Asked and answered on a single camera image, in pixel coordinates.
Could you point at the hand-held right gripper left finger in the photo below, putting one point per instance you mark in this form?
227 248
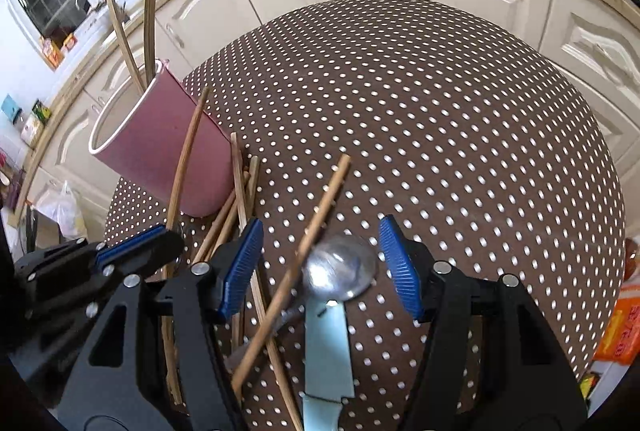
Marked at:
242 268

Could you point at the brown polka dot tablecloth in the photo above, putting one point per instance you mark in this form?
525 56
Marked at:
425 136

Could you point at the bunch of wooden chopsticks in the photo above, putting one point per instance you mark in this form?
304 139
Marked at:
185 161

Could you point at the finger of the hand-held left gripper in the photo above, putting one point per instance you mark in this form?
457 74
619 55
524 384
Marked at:
135 246

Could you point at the orange snack packet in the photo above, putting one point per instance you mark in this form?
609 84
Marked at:
620 336

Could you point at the light blue knife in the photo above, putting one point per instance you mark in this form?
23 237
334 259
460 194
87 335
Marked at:
327 351

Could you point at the blue box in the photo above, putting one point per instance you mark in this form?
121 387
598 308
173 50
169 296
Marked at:
9 106

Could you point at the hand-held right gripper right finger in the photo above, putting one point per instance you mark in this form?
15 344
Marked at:
400 273

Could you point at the pink cup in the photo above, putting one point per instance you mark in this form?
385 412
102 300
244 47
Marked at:
165 146

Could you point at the green bottle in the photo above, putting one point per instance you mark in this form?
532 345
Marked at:
41 110

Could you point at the white seasoning jar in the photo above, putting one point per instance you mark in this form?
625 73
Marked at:
31 131

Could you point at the white plastic bag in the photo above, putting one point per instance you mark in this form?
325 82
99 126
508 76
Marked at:
62 211

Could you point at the small yellow red box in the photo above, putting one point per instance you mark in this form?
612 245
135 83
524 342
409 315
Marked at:
70 41

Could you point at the single brown chopstick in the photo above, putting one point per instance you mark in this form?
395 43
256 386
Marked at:
324 201

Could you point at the metal spoon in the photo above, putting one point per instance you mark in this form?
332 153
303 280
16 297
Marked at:
340 268

